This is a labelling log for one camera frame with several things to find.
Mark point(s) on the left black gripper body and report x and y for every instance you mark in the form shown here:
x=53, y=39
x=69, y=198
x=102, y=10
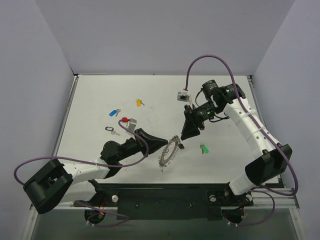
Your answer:
x=141, y=140

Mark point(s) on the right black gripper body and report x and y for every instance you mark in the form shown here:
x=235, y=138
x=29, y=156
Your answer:
x=190, y=118

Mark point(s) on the metal disc with keyrings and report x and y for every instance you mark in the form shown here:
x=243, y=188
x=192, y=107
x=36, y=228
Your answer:
x=169, y=152

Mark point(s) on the green tag key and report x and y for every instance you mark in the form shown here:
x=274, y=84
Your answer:
x=204, y=149

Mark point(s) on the black tag key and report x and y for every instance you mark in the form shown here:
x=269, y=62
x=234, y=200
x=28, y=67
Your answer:
x=111, y=130
x=181, y=146

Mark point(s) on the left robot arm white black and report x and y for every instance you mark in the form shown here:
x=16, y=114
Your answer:
x=58, y=182

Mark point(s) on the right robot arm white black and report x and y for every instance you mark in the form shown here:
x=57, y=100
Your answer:
x=270, y=155

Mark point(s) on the blue tag key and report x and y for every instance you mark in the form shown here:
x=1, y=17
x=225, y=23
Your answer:
x=115, y=112

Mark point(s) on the yellow tag key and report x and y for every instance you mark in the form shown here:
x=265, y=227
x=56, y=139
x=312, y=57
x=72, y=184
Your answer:
x=139, y=103

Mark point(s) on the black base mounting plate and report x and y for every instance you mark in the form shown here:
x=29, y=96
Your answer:
x=170, y=201

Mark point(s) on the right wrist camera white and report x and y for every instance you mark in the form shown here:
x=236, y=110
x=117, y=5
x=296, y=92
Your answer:
x=183, y=96

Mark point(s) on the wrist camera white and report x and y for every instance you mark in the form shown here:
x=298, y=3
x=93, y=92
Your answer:
x=129, y=124
x=183, y=96

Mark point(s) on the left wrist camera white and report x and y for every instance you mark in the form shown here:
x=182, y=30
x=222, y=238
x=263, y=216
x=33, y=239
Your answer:
x=129, y=124

